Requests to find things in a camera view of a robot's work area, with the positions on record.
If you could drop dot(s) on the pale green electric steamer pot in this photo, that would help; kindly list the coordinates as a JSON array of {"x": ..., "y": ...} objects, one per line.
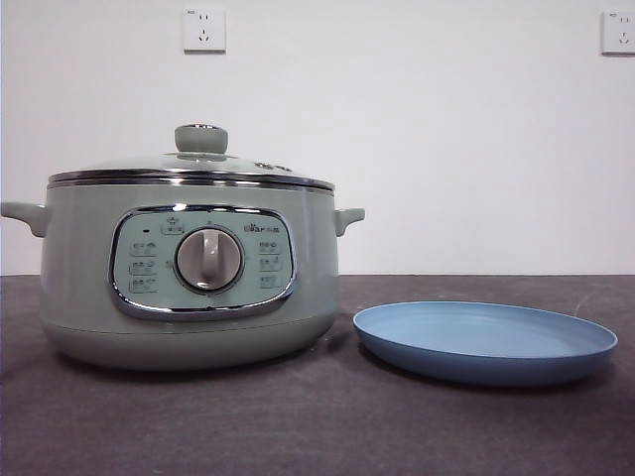
[{"x": 74, "y": 277}]

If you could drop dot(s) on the white wall socket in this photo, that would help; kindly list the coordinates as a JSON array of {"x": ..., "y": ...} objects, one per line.
[
  {"x": 204, "y": 31},
  {"x": 619, "y": 34}
]

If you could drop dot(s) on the glass lid with green knob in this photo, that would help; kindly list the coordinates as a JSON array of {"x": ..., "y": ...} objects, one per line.
[{"x": 201, "y": 139}]

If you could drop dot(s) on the blue round plate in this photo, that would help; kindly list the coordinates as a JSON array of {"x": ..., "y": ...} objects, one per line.
[{"x": 476, "y": 332}]

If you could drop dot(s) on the grey round control dial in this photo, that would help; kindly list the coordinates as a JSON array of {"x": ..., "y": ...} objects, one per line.
[{"x": 211, "y": 259}]

